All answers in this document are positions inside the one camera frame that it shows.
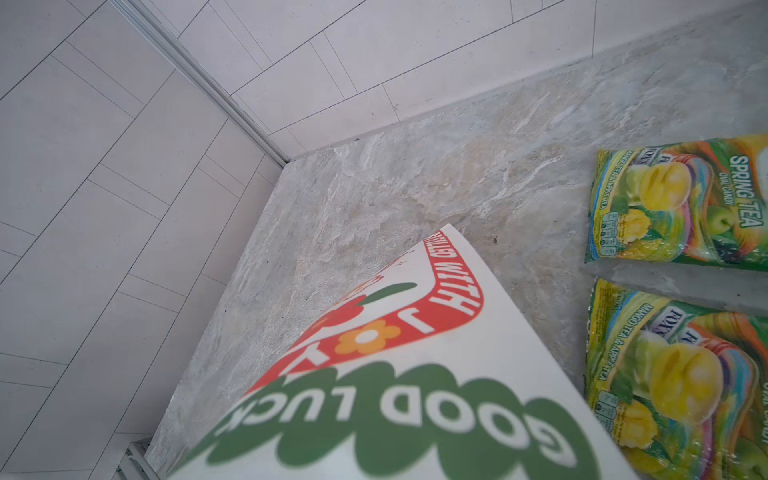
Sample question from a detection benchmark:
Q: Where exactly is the white floral paper bag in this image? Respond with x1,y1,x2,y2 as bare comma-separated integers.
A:
171,225,634,479

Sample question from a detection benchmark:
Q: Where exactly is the green Fox's candy packet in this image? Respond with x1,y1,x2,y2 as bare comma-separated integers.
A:
586,134,767,271
585,279,767,479

